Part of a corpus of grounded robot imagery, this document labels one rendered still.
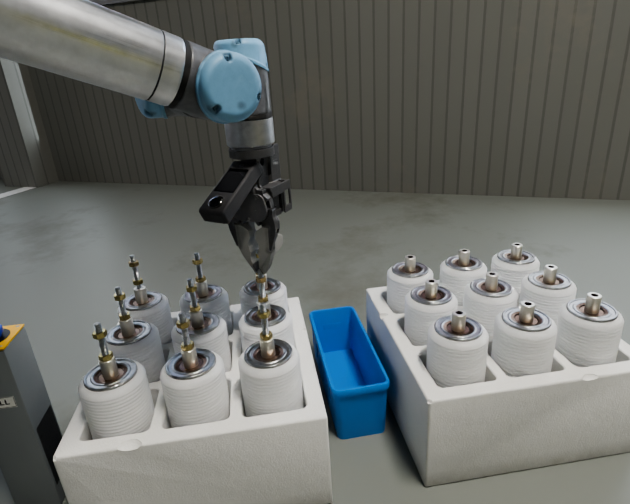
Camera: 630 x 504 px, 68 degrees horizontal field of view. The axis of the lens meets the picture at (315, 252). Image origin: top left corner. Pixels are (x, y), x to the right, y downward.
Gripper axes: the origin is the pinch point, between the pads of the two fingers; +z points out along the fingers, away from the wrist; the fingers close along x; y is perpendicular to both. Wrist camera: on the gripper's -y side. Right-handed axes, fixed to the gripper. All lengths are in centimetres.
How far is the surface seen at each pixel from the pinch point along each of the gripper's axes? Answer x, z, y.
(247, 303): 7.5, 11.2, 5.5
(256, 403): -6.8, 15.7, -13.8
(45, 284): 111, 35, 26
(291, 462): -12.5, 24.6, -14.4
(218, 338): 5.0, 11.1, -6.8
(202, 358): 2.1, 9.6, -14.2
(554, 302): -46, 12, 27
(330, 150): 65, 13, 166
